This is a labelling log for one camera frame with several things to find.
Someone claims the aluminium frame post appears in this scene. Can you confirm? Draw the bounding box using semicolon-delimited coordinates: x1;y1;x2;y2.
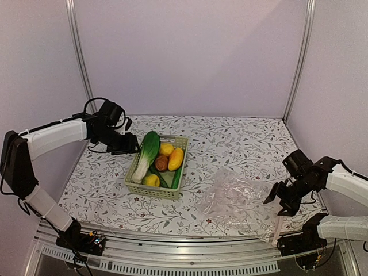
65;0;94;100
282;0;316;125

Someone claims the aluminium front rail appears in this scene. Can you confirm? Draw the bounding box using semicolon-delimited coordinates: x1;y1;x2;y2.
25;222;362;275

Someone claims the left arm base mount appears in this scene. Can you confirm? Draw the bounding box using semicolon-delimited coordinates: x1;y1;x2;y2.
56;219;106;256

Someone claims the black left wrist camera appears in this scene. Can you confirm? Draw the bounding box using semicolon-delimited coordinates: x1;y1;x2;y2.
98;100;132;132

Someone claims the pale green plastic basket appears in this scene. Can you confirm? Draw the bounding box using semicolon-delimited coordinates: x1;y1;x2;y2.
124;134;189;200

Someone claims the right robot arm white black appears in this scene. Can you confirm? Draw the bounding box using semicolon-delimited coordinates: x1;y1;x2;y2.
264;150;367;252

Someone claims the light green cucumber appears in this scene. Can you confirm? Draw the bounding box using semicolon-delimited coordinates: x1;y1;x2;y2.
171;166;183;189

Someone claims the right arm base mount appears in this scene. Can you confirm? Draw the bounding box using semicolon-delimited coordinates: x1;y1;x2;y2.
277;213;328;270

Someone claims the green white bok choy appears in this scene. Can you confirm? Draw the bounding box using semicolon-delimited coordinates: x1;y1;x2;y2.
132;131;160;183

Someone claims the right aluminium frame post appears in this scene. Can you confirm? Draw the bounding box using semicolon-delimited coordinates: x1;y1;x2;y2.
282;0;316;125

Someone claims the dark green cucumber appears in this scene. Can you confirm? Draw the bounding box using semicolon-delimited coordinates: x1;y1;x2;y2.
149;165;169;188

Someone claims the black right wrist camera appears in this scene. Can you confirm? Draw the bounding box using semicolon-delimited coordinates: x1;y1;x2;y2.
282;149;313;179

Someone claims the left aluminium frame post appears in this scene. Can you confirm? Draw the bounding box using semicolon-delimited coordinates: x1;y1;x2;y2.
65;0;94;100

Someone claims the yellow green pear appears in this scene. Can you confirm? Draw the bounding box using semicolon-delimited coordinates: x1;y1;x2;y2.
142;174;160;187

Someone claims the orange yellow mango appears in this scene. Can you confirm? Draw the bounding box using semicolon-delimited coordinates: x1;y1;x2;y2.
168;148;184;171

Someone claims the yellow lemon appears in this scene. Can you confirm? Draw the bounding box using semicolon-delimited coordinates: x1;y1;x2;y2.
159;143;175;157

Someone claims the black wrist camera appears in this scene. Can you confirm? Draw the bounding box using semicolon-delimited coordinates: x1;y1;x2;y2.
282;149;313;179
98;100;132;132

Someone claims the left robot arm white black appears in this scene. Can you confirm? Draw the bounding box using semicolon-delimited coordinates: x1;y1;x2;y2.
1;114;139;250

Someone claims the clear zip top bag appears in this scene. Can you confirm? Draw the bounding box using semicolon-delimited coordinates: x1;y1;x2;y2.
197;168;283;246

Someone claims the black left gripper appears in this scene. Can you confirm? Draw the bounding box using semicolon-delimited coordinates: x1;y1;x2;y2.
95;126;141;155

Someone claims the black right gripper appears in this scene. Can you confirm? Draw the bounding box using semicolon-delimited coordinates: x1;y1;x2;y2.
264;174;316;216

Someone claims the brown shiitake mushroom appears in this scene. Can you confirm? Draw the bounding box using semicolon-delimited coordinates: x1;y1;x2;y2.
155;155;168;172

